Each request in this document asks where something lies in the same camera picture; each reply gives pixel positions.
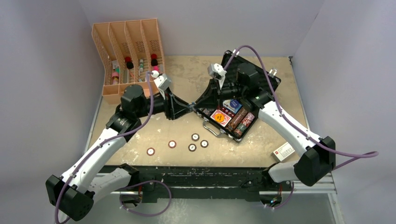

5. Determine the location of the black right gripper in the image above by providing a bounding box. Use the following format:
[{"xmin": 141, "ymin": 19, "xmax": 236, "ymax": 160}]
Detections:
[{"xmin": 195, "ymin": 77, "xmax": 247, "ymax": 111}]

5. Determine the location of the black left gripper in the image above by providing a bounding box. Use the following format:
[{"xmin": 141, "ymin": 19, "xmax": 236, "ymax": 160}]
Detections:
[{"xmin": 135, "ymin": 86, "xmax": 192, "ymax": 120}]

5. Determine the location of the orange dealer button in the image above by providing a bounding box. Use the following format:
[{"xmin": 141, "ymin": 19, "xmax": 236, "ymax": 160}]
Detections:
[{"xmin": 214, "ymin": 113, "xmax": 225, "ymax": 123}]

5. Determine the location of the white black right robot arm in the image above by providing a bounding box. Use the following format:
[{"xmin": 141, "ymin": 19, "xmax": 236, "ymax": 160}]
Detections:
[{"xmin": 195, "ymin": 63, "xmax": 336, "ymax": 190}]

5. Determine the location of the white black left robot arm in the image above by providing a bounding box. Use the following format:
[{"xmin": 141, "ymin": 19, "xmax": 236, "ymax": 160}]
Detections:
[{"xmin": 45, "ymin": 84, "xmax": 193, "ymax": 224}]

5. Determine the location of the blue playing card deck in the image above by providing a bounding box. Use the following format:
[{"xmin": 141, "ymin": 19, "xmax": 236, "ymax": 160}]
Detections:
[{"xmin": 223, "ymin": 99, "xmax": 242, "ymax": 114}]

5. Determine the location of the red playing card deck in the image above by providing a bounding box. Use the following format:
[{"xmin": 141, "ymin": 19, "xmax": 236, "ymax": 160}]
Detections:
[{"xmin": 210, "ymin": 109, "xmax": 234, "ymax": 127}]

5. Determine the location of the black aluminium poker case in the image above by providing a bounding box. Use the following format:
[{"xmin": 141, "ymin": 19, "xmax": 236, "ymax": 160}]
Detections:
[{"xmin": 195, "ymin": 50, "xmax": 281, "ymax": 141}]

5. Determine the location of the red white poker chip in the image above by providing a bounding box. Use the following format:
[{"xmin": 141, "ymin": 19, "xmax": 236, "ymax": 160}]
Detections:
[
  {"xmin": 146, "ymin": 147, "xmax": 156, "ymax": 156},
  {"xmin": 168, "ymin": 140, "xmax": 177, "ymax": 148}
]

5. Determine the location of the red black marker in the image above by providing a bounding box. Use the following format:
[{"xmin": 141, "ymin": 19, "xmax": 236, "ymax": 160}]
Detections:
[
  {"xmin": 150, "ymin": 54, "xmax": 158, "ymax": 67},
  {"xmin": 124, "ymin": 56, "xmax": 134, "ymax": 70}
]

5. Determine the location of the peach plastic desk organizer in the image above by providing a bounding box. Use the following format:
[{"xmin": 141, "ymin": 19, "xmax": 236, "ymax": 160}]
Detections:
[{"xmin": 92, "ymin": 19, "xmax": 165, "ymax": 104}]

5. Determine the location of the white playing card box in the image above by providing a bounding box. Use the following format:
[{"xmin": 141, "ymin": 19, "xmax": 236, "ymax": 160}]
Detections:
[{"xmin": 271, "ymin": 143, "xmax": 295, "ymax": 162}]

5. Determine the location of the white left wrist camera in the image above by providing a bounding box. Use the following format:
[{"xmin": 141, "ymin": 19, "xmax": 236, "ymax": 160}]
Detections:
[{"xmin": 151, "ymin": 70, "xmax": 171, "ymax": 91}]

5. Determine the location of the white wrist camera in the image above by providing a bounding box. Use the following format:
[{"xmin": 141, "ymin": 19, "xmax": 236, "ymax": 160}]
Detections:
[
  {"xmin": 207, "ymin": 63, "xmax": 226, "ymax": 90},
  {"xmin": 151, "ymin": 70, "xmax": 171, "ymax": 91}
]

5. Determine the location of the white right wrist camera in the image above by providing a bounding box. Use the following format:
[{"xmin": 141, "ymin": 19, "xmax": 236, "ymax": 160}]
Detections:
[{"xmin": 207, "ymin": 63, "xmax": 226, "ymax": 90}]

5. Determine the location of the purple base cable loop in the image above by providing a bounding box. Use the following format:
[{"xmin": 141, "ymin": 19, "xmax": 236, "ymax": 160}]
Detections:
[{"xmin": 119, "ymin": 180, "xmax": 172, "ymax": 217}]

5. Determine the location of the black metal base rail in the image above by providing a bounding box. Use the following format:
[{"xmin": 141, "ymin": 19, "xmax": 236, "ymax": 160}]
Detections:
[{"xmin": 102, "ymin": 165, "xmax": 293, "ymax": 205}]

